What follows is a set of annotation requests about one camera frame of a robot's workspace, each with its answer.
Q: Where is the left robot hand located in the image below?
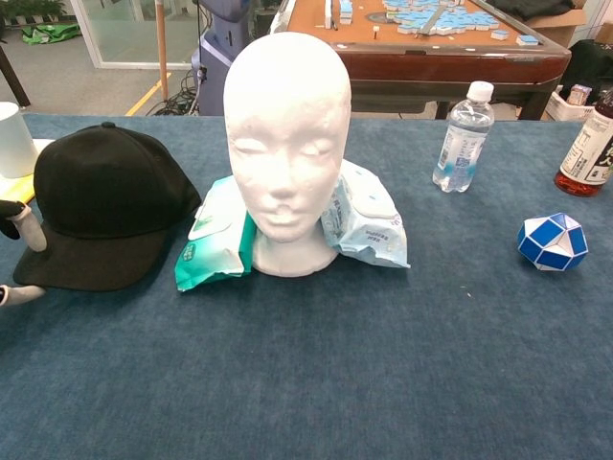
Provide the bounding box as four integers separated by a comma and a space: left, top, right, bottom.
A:
0, 199, 48, 309

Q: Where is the black baseball cap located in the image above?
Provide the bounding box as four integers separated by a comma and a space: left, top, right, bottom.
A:
12, 122, 203, 293

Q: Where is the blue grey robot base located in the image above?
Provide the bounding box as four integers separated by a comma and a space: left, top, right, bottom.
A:
191, 0, 262, 117

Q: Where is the white foam mannequin head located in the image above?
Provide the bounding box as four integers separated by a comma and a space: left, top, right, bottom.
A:
223, 32, 353, 278

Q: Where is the white yellow booklet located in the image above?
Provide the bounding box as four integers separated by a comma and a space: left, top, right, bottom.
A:
0, 138, 57, 205

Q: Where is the white plastic cup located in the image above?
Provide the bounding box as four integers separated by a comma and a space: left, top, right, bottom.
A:
0, 101, 39, 179

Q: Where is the green wet wipes pack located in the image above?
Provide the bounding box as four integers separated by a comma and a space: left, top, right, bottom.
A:
174, 174, 259, 293

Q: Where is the green plastic bag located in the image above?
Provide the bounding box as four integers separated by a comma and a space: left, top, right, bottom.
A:
21, 23, 82, 47

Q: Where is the white framed glass door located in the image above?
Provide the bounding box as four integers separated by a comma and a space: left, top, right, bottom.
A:
71, 0, 202, 71

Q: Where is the wooden pole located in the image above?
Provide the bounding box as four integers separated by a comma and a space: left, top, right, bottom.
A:
156, 0, 170, 102

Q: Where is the blue felt table cover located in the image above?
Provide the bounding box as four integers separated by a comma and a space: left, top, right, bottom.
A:
0, 113, 613, 460

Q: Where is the light blue wet wipes pack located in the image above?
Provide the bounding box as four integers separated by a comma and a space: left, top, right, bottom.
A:
319, 159, 412, 269

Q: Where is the brown mahjong table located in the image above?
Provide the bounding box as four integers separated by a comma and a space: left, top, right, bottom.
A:
272, 0, 573, 121

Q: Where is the clear water bottle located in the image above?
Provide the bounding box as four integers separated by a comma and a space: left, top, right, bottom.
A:
432, 80, 495, 194

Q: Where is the blue white snake puzzle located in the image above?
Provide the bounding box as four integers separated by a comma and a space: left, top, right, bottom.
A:
516, 212, 589, 272

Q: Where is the white storage basket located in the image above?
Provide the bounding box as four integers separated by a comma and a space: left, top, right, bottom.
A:
545, 84, 600, 124

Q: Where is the dark tea bottle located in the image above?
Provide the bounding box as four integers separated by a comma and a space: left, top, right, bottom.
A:
554, 88, 613, 198

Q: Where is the open brown carton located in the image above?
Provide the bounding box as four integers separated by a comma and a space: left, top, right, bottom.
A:
524, 7, 590, 49

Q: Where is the black fabric bag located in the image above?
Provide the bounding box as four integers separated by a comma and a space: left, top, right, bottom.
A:
559, 40, 613, 92

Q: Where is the black cable bundle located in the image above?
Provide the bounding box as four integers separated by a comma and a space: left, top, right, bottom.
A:
146, 71, 200, 117

